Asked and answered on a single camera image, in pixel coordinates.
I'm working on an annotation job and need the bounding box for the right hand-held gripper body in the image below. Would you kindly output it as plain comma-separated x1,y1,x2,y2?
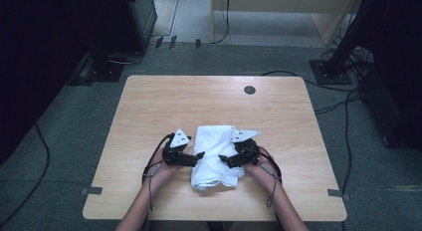
230,127,262,167

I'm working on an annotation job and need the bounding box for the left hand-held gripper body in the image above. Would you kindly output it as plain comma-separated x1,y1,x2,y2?
161,127,194,167

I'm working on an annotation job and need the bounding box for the white short-sleeved shirt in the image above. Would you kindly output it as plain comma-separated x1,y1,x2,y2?
190,124,249,191

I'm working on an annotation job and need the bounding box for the person's left hand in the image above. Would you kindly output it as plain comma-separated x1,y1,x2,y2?
146,147,182,189

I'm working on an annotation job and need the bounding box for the person's right hand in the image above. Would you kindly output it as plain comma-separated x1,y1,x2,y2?
244,153,282,189

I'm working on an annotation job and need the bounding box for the person's left leg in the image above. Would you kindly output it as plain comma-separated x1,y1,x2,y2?
148,220,211,231

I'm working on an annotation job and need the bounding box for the grey tape piece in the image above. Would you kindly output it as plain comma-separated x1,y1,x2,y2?
80,186,104,196
326,188,351,202

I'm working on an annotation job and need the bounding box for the black square stand base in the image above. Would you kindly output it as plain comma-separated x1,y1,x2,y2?
309,59,353,86
66,51,125,87

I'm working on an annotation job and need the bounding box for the dark grey cabinet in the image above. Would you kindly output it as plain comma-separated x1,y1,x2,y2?
124,0,158,54

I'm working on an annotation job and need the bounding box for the light wooden desk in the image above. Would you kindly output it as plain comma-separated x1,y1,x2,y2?
211,0,362,48

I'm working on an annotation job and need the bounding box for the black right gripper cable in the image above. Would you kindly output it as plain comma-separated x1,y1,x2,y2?
258,145,284,184

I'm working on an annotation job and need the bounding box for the thin grey left gripper cable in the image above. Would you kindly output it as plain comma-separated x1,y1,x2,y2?
146,162,162,213

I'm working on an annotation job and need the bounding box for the thin grey gripper cable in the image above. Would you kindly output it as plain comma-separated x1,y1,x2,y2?
263,164,281,208
146,162,162,213

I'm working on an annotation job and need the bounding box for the thin grey right gripper cable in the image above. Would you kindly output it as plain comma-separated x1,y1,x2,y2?
263,164,281,208

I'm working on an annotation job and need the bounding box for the long black floor cable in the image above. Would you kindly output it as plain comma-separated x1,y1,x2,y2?
261,70,362,93

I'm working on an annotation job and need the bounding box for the short black floor cable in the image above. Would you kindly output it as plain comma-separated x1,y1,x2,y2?
314,97,362,115

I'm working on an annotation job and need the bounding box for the white cable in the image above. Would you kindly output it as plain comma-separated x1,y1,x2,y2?
107,41,157,66

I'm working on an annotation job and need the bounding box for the curved black floor cable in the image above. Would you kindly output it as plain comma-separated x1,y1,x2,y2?
0,122,51,229

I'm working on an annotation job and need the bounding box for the hanging black cable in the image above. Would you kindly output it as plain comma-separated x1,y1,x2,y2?
211,0,232,45

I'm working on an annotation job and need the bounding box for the bundle of black cables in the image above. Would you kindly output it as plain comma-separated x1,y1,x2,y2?
320,46,377,80

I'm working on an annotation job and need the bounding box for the black stand post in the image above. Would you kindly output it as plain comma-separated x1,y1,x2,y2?
326,0,377,76

